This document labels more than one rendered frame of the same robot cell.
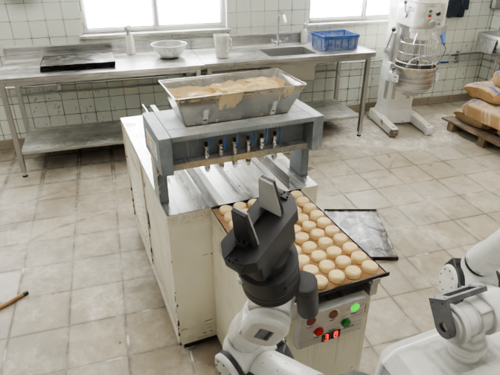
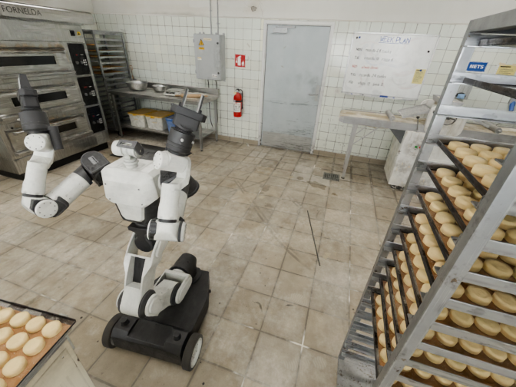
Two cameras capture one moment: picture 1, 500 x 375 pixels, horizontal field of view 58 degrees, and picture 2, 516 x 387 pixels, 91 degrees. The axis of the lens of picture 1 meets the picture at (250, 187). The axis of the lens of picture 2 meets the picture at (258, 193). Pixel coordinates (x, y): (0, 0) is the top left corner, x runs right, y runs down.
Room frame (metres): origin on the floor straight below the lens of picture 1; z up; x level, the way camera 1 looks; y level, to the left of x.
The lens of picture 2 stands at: (1.08, 0.69, 1.73)
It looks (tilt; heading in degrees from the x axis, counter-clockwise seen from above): 30 degrees down; 213
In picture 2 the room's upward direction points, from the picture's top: 3 degrees clockwise
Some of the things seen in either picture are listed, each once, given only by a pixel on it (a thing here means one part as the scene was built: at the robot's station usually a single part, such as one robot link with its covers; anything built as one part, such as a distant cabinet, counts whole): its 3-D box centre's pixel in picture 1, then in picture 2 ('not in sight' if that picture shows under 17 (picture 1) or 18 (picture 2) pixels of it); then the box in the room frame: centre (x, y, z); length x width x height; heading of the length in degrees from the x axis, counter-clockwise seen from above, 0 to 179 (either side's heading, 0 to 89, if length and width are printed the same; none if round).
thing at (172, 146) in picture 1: (233, 149); not in sight; (1.88, 0.08, 1.01); 0.72 x 0.33 x 0.34; 112
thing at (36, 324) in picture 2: not in sight; (35, 324); (1.07, -0.16, 0.91); 0.05 x 0.05 x 0.02
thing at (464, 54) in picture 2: not in sight; (382, 256); (0.09, 0.70, 0.97); 0.03 x 0.03 x 1.70; 16
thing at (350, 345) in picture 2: not in sight; (408, 365); (0.03, 1.00, 0.33); 0.64 x 0.03 x 0.03; 106
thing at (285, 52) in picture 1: (198, 84); not in sight; (4.36, 0.50, 0.61); 3.40 x 0.70 x 1.22; 107
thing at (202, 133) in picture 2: not in sight; (166, 114); (-2.01, -3.57, 0.49); 1.90 x 0.72 x 0.98; 107
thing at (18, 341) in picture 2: not in sight; (18, 341); (1.13, -0.14, 0.91); 0.05 x 0.05 x 0.02
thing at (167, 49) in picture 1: (169, 50); not in sight; (4.32, 0.75, 0.94); 0.33 x 0.33 x 0.12
